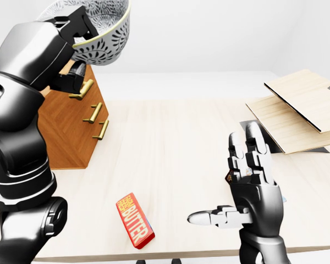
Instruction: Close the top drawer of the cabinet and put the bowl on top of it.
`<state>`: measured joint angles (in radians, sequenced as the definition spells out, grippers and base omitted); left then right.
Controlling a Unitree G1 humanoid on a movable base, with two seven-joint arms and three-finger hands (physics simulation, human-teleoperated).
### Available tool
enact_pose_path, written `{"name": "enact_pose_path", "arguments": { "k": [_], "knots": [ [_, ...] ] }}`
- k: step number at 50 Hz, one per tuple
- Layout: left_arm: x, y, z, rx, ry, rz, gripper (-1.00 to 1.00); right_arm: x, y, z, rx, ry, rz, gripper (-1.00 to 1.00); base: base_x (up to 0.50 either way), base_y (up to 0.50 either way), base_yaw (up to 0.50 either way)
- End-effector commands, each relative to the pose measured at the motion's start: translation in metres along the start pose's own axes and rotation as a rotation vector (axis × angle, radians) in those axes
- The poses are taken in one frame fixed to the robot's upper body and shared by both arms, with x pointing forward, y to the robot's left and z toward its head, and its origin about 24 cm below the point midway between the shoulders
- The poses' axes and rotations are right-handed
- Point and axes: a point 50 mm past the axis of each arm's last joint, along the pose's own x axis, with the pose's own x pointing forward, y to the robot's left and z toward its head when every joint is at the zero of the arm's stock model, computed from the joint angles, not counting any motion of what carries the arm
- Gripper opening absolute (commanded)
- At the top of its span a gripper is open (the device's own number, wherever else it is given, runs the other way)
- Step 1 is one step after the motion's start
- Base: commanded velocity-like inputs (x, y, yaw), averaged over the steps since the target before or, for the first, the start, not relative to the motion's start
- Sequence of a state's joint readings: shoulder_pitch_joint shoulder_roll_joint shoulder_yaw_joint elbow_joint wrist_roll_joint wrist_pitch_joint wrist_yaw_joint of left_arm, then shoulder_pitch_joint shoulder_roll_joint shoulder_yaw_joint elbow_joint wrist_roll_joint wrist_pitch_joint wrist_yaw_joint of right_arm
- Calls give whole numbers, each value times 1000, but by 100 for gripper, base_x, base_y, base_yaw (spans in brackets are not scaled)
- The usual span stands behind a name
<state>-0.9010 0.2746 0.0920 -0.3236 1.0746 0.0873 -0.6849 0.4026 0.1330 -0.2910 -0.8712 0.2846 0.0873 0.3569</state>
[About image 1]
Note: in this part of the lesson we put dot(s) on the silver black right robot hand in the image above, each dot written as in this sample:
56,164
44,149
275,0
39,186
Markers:
259,203

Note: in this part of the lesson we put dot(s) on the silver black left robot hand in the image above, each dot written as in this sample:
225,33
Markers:
33,52

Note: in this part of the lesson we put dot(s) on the patterned grey white bowl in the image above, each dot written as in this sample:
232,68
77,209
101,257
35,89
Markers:
110,41

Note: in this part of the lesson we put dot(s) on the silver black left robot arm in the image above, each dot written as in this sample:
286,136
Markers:
16,132

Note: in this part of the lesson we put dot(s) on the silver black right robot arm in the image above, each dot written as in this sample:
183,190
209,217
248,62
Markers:
266,250

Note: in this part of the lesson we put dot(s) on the wooden cabinet drawer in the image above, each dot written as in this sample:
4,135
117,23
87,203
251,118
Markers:
78,127
61,108
89,148

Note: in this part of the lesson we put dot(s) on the wooden cabinet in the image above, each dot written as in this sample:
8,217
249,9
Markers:
68,148

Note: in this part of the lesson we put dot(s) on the small dark shape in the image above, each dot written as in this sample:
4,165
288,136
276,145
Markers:
140,261
176,261

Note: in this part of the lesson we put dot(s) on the pale wooden board, dark edge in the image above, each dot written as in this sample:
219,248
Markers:
305,96

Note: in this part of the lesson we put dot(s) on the red butter box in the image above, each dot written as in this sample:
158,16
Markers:
134,221

